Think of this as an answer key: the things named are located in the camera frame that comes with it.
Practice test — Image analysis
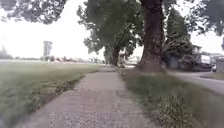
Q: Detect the wide grass field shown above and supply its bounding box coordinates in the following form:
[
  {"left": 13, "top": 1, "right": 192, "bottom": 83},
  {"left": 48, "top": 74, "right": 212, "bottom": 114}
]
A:
[{"left": 0, "top": 60, "right": 106, "bottom": 128}]

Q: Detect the grass lawn by houses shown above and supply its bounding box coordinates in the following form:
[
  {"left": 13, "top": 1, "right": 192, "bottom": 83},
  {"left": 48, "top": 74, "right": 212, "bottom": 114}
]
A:
[{"left": 199, "top": 72, "right": 224, "bottom": 81}]

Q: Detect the grass strip beside path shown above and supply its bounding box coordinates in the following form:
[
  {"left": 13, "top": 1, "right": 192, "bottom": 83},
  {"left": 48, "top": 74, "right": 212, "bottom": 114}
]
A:
[{"left": 119, "top": 68, "right": 224, "bottom": 128}]

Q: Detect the grey concrete path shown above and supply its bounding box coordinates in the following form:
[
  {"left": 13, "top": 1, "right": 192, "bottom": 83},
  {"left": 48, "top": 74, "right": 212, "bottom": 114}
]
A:
[{"left": 13, "top": 68, "right": 162, "bottom": 128}]

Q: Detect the house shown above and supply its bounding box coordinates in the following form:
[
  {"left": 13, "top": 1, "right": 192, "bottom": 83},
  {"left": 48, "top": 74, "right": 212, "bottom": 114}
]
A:
[{"left": 190, "top": 44, "right": 224, "bottom": 73}]

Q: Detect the tall distant tower building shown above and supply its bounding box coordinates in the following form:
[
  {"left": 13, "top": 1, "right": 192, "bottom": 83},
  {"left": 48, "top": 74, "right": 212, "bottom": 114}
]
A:
[{"left": 42, "top": 40, "right": 54, "bottom": 59}]

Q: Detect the grey asphalt road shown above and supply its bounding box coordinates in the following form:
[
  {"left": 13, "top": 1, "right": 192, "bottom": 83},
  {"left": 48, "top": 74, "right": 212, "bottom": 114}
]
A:
[{"left": 166, "top": 70, "right": 224, "bottom": 96}]

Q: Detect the row of trees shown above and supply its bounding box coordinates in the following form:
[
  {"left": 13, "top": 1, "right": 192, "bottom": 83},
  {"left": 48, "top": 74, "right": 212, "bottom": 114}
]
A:
[{"left": 0, "top": 0, "right": 224, "bottom": 73}]

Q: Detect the dark conifer tree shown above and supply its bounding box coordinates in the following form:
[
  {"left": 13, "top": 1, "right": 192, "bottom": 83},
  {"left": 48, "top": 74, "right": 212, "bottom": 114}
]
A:
[{"left": 163, "top": 8, "right": 195, "bottom": 71}]

